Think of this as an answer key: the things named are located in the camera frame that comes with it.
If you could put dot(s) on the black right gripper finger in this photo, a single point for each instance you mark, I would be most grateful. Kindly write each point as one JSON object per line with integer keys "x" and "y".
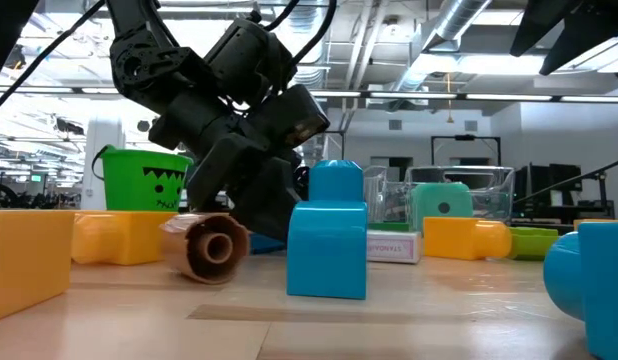
{"x": 549, "y": 20}
{"x": 599, "y": 22}

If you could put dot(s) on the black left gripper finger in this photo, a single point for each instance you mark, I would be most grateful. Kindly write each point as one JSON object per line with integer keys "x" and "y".
{"x": 224, "y": 175}
{"x": 274, "y": 205}

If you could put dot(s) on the small blue toy block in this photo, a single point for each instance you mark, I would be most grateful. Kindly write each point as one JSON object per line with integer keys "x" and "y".
{"x": 326, "y": 240}

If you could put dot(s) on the small brown block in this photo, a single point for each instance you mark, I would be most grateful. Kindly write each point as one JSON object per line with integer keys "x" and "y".
{"x": 204, "y": 250}

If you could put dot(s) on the large yellow toy block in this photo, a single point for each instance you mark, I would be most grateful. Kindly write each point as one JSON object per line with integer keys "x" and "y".
{"x": 119, "y": 237}
{"x": 24, "y": 260}

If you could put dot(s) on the picture card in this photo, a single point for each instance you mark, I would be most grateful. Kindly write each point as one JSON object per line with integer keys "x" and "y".
{"x": 394, "y": 247}

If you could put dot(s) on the lime green toy brick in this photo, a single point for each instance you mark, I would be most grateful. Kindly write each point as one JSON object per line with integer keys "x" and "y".
{"x": 534, "y": 245}

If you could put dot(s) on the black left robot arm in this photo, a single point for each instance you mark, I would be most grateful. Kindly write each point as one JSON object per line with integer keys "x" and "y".
{"x": 139, "y": 65}

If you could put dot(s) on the green monster face bucket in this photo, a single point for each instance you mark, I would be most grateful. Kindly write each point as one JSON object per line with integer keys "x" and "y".
{"x": 129, "y": 185}

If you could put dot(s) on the long ceiling light strip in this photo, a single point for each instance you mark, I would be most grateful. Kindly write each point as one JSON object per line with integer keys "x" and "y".
{"x": 39, "y": 90}
{"x": 489, "y": 96}

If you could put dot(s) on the white room pillar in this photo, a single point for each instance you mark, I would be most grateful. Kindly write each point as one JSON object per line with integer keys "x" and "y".
{"x": 103, "y": 135}

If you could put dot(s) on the dark green toy brick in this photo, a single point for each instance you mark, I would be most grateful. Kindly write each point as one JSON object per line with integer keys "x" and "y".
{"x": 389, "y": 227}

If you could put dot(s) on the black desk equipment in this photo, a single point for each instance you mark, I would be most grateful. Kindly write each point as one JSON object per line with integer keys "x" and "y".
{"x": 539, "y": 185}

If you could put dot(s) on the teal green toy block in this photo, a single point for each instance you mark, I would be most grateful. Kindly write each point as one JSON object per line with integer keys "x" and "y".
{"x": 441, "y": 205}

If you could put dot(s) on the tall clear plastic bin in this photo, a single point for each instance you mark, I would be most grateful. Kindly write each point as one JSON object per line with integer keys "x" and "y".
{"x": 494, "y": 195}

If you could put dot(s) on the large blue toy block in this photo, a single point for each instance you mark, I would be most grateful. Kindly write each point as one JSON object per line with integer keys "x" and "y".
{"x": 599, "y": 290}

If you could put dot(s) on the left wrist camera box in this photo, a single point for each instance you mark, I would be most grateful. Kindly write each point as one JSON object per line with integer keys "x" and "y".
{"x": 296, "y": 112}

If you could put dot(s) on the slanted ribbed metal duct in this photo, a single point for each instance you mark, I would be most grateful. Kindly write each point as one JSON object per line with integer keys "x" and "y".
{"x": 459, "y": 17}

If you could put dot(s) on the upright ribbed metal duct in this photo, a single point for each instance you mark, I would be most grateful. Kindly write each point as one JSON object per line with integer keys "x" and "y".
{"x": 309, "y": 77}

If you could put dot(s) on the black frame stand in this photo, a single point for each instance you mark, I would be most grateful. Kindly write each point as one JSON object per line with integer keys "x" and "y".
{"x": 464, "y": 136}

